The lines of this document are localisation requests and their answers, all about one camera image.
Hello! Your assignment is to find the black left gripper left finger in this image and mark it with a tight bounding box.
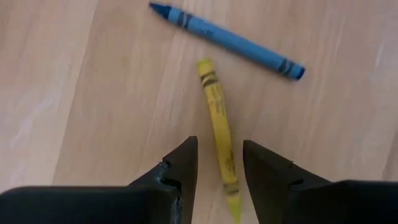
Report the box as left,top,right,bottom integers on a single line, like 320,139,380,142
128,135,199,224

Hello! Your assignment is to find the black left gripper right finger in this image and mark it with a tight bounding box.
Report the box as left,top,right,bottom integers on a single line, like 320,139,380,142
243,139,331,224

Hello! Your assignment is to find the yellow crayon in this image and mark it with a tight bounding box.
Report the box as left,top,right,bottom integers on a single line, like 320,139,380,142
197,58,243,224

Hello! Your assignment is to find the blue crayon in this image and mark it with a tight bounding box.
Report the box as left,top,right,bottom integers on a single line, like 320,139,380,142
149,1,307,81

